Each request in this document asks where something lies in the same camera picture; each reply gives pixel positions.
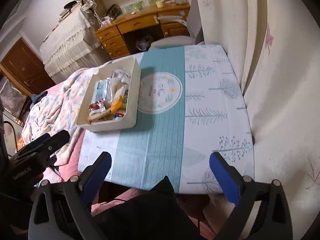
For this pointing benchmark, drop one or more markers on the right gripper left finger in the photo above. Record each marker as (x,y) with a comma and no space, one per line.
(63,210)

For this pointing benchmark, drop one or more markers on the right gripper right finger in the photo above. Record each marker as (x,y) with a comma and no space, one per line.
(273,220)

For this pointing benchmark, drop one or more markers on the large light blue snack bag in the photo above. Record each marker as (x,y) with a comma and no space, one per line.
(102,90)

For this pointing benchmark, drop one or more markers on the floral pastel blanket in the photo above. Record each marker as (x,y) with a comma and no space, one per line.
(58,111)

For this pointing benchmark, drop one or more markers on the red white snack packet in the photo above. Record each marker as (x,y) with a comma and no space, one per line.
(97,107)

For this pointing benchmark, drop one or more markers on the wooden door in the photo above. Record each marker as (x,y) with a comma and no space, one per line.
(26,67)

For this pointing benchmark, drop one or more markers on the white plastic storage bin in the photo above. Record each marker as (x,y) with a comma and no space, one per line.
(123,118)

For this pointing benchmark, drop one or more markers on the orange yellow snack packet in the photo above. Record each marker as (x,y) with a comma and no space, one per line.
(116,104)

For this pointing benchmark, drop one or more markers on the white grey snack pouch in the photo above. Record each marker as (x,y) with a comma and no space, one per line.
(121,78)

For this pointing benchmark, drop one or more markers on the white lace bed cover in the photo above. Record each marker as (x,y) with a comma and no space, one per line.
(71,46)

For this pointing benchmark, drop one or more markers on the teal patterned tablecloth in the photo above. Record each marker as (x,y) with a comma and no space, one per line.
(190,105)

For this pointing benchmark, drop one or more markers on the trash bin with bag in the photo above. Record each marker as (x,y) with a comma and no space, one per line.
(144,43)

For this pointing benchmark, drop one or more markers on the white floral curtain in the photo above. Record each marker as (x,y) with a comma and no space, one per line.
(273,46)

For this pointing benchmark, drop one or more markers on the grey office chair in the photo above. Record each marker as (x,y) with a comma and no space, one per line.
(180,32)

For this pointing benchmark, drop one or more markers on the wooden desk with drawers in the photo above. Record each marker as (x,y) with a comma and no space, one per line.
(119,38)

